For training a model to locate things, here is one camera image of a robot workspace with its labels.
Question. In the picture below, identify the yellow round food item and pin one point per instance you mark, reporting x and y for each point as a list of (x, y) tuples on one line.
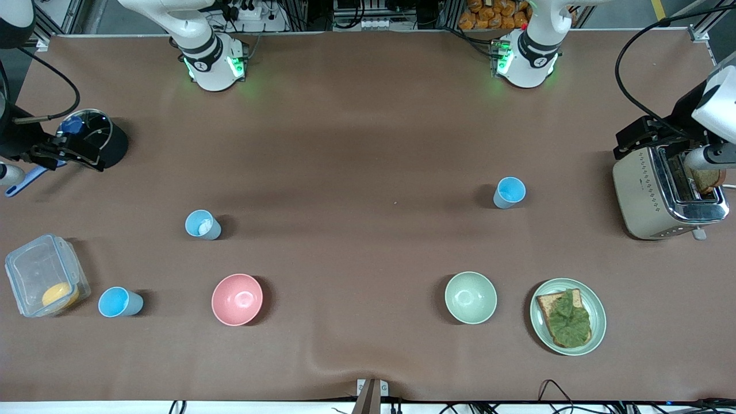
[(59, 295)]

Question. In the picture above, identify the metal table edge bracket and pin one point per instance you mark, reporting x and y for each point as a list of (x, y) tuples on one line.
[(372, 394)]

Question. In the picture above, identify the pink bowl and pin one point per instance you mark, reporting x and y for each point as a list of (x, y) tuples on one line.
[(237, 299)]

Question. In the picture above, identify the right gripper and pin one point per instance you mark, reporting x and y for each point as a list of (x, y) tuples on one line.
[(16, 140)]

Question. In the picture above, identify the white power strip with plugs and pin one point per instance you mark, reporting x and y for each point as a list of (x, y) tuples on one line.
[(247, 11)]

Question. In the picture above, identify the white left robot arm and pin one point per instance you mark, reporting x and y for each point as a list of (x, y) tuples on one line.
[(532, 63)]

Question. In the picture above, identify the pale green bowl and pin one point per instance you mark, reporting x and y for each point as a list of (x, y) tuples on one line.
[(470, 298)]

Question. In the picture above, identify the pale green plate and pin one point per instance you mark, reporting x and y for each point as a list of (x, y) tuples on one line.
[(598, 313)]

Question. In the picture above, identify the cream and chrome toaster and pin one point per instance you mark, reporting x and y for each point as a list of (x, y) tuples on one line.
[(644, 195)]

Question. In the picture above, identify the clear container with blue seal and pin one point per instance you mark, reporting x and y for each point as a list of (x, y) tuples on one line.
[(34, 270)]

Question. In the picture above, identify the metal corner bracket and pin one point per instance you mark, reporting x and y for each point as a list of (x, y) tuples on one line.
[(43, 42), (700, 34)]

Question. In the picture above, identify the toasted bread slice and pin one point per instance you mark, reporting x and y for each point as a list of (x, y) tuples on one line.
[(546, 300)]

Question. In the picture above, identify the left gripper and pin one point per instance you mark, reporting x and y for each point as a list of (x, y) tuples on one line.
[(685, 110)]

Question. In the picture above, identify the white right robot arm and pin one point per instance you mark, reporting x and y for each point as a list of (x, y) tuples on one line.
[(213, 66)]

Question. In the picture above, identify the brown table cover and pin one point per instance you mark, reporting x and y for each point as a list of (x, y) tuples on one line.
[(368, 259)]

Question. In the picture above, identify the green lettuce leaf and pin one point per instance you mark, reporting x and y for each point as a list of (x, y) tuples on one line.
[(569, 323)]

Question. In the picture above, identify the bag of bread rolls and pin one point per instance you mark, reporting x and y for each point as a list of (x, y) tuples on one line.
[(493, 14)]

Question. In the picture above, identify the blue plastic cup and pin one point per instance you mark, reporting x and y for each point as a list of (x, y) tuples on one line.
[(509, 192), (202, 225), (118, 302)]

